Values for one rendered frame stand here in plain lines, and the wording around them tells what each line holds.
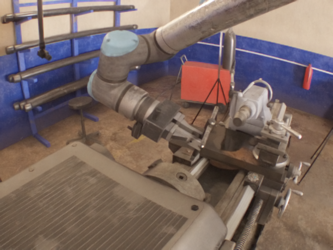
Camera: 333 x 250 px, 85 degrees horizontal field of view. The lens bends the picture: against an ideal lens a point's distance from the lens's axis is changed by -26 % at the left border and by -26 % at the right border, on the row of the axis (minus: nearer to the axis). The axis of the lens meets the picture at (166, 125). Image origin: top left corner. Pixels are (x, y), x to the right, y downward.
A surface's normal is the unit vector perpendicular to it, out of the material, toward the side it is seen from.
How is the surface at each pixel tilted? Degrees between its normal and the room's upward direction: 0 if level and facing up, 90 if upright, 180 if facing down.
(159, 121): 22
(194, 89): 90
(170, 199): 0
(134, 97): 44
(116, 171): 0
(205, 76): 90
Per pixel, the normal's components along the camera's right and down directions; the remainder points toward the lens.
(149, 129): -0.37, 0.48
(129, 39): 0.25, -0.65
